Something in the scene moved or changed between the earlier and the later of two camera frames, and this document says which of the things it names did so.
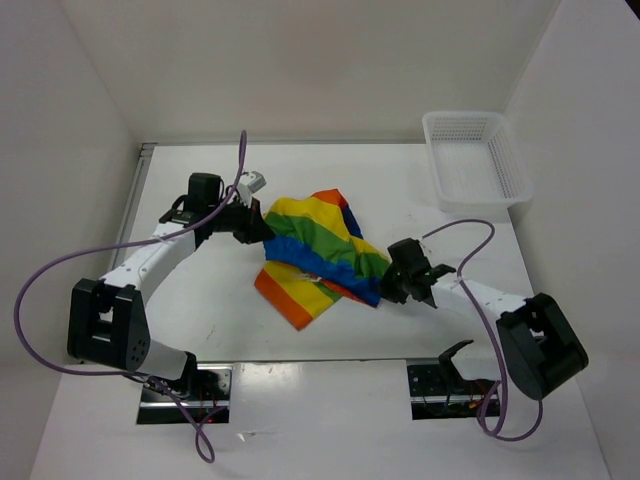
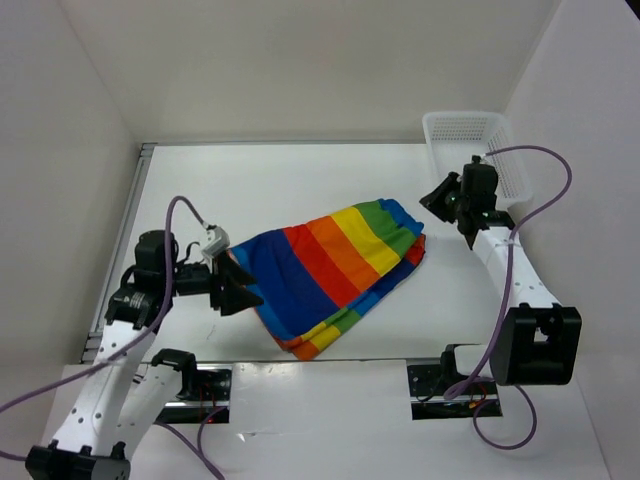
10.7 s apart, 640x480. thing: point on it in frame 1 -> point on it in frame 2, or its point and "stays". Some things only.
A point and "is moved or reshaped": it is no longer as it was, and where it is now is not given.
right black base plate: [438, 395] stays
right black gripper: [386, 289] -> [433, 201]
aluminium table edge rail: [137, 184] stays
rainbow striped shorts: [314, 254] is moved or reshaped
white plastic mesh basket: [477, 165] stays
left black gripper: [254, 229] -> [233, 297]
